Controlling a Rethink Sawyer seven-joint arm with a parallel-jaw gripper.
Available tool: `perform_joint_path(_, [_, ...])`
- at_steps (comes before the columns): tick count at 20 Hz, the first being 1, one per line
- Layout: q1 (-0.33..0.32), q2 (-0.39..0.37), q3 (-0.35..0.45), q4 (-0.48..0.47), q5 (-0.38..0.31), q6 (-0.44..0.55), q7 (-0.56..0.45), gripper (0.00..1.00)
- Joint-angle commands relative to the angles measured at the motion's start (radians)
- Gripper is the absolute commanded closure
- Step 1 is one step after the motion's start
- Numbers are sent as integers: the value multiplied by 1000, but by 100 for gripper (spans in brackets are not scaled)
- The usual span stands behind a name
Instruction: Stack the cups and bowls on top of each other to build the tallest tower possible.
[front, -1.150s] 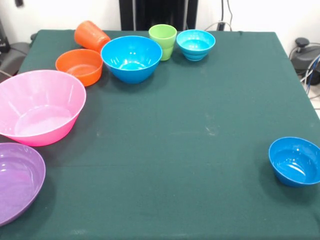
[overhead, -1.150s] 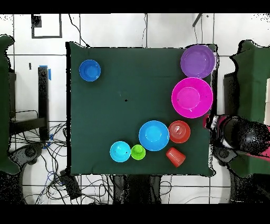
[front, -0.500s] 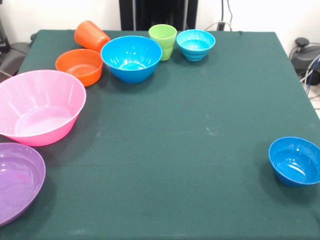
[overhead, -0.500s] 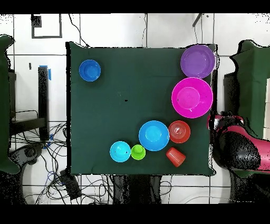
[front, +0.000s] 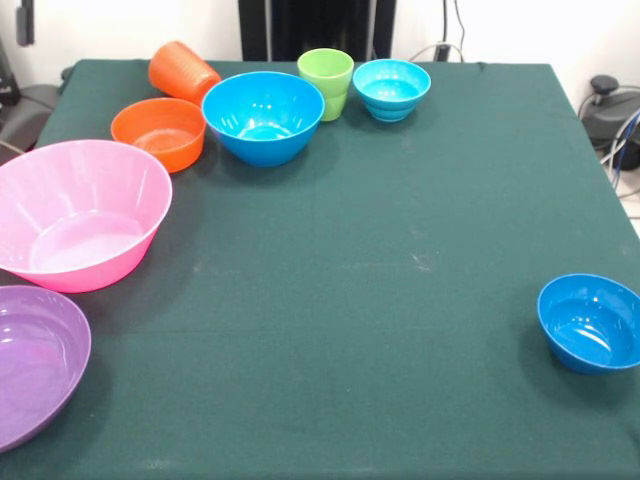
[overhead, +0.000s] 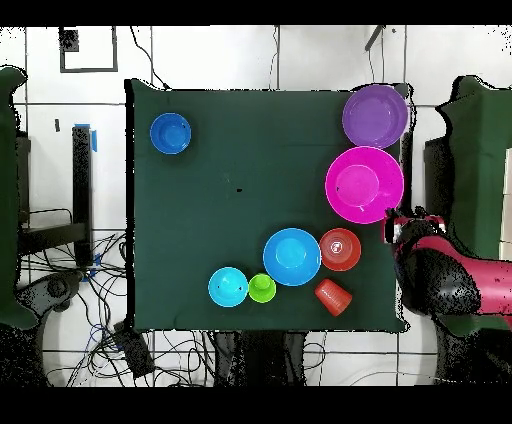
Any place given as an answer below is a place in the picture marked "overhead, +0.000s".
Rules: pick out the large pink plastic bowl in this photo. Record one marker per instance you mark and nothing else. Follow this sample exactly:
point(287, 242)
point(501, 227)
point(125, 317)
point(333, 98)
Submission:
point(364, 186)

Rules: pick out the orange plastic bowl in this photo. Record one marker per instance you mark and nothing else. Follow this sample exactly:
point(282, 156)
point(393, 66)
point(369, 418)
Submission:
point(340, 250)

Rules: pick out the orange plastic cup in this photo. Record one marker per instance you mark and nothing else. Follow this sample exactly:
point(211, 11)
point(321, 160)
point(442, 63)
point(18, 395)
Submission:
point(334, 298)

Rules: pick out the large light blue bowl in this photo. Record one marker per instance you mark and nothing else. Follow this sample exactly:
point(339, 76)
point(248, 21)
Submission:
point(292, 256)

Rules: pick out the large purple plastic bowl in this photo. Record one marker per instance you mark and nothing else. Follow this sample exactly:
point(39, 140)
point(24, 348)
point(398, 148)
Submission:
point(375, 116)

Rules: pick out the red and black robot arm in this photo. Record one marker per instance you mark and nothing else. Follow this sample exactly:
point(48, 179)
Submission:
point(448, 276)

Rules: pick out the white box stack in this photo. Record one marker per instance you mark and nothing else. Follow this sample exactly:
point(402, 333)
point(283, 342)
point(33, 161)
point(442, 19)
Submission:
point(507, 200)

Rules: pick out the green cloth side table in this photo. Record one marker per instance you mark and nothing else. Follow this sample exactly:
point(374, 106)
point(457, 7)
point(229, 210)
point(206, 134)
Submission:
point(480, 160)
point(8, 200)

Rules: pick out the green plastic cup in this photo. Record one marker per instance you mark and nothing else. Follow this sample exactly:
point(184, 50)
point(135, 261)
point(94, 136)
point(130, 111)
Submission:
point(262, 288)

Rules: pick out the small cyan ribbed bowl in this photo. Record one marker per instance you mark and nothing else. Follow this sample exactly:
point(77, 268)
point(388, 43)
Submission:
point(228, 287)

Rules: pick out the dark green tablecloth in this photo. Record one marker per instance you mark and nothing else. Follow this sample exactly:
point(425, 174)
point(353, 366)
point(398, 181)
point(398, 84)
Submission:
point(200, 220)

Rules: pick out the small dark blue bowl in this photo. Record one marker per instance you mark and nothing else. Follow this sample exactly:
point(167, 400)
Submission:
point(170, 133)

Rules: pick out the black metal stand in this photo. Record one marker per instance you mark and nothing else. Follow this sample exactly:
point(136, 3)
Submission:
point(82, 180)

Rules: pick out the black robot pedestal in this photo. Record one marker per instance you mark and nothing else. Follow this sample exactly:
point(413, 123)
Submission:
point(260, 356)

